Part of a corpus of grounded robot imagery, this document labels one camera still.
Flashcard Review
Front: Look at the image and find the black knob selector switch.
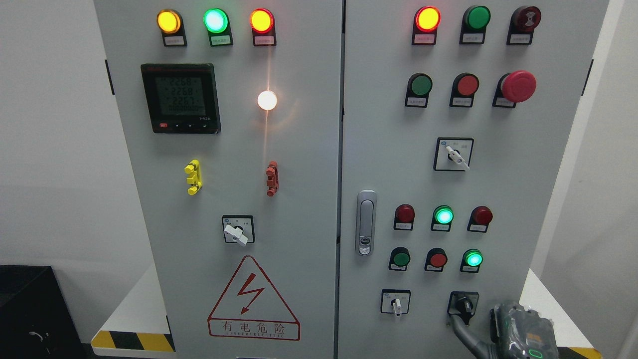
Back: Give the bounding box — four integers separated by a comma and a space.
447, 291, 480, 326

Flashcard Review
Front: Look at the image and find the grey electrical control cabinet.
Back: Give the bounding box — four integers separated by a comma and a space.
94, 0, 609, 359

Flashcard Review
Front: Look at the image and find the red terminal connector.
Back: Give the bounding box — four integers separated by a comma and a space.
265, 161, 280, 197

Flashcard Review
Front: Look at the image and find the dark red indicator left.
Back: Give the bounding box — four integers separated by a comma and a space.
393, 204, 415, 230

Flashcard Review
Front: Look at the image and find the dark red indicator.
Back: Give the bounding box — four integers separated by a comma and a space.
393, 204, 415, 230
467, 206, 493, 233

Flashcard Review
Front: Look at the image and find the white lit indicator lamp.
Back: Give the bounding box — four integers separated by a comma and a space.
257, 90, 278, 111

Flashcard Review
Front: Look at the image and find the green push button lower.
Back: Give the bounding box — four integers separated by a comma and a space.
389, 247, 411, 271

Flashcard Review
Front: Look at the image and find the green push button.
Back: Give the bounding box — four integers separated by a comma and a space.
389, 247, 411, 271
405, 73, 433, 108

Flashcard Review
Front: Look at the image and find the yellow terminal connector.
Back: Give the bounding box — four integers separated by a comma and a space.
184, 159, 203, 195

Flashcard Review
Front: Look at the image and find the green lit indicator middle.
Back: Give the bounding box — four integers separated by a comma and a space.
431, 205, 454, 232

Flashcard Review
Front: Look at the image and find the green lit indicator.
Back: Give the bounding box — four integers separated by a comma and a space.
203, 7, 233, 47
431, 205, 454, 232

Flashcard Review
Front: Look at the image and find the green push button upper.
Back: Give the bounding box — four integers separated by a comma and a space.
405, 73, 433, 108

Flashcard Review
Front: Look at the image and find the red push button lower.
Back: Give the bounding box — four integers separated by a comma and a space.
424, 247, 448, 272

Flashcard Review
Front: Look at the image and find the red push button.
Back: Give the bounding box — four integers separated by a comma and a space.
449, 72, 480, 108
424, 247, 448, 272

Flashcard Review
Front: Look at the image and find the red electric hazard warning sticker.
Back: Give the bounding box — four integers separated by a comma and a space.
208, 255, 301, 341

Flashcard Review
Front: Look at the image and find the black digital power meter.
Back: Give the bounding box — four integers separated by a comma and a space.
141, 63, 221, 134

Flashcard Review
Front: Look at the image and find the dark red indicator right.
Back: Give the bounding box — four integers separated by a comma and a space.
467, 206, 493, 233

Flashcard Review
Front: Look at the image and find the orange-red indicator light top left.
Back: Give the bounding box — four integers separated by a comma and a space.
249, 7, 277, 47

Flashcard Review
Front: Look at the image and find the green lit button lower right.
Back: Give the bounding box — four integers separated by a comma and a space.
460, 248, 483, 273

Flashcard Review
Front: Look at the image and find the red push button upper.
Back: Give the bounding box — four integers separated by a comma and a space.
449, 72, 480, 108

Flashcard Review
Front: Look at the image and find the green lit indicator top left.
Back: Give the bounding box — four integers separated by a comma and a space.
203, 7, 233, 47

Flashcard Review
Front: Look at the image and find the red-yellow indicator light right door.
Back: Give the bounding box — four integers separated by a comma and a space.
412, 6, 441, 45

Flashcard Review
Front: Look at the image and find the red emergency stop mushroom button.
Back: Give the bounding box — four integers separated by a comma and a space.
492, 70, 536, 109

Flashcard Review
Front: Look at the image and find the yellow indicator light top left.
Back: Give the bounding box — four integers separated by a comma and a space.
157, 8, 187, 47

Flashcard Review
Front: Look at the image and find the green indicator light top right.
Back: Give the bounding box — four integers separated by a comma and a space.
460, 6, 491, 45

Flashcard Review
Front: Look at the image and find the white platform with hazard stripes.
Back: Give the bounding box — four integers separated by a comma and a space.
91, 264, 602, 359

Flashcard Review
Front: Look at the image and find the dark red buzzer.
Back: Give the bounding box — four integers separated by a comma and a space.
506, 6, 542, 45

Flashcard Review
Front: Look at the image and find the black box lower left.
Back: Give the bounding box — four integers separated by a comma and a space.
0, 264, 86, 359

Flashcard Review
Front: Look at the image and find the silver cabinet door handle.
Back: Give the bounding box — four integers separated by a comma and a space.
355, 190, 377, 255

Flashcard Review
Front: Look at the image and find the white-handled selector switch left door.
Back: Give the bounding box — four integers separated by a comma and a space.
222, 214, 255, 247

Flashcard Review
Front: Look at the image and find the white-handled selector switch upper right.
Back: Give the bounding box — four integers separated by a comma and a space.
433, 137, 474, 172

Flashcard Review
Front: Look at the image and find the white-handled selector switch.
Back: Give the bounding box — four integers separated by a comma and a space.
380, 289, 412, 318
433, 137, 474, 172

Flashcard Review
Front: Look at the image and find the white-handled selector switch lower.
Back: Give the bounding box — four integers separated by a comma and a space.
380, 289, 412, 318

